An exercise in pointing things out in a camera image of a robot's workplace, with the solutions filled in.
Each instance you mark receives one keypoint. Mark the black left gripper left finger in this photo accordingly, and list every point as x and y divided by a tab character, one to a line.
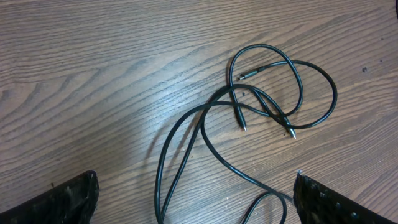
73	201

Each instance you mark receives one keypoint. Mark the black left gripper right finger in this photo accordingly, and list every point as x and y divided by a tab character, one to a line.
317	204

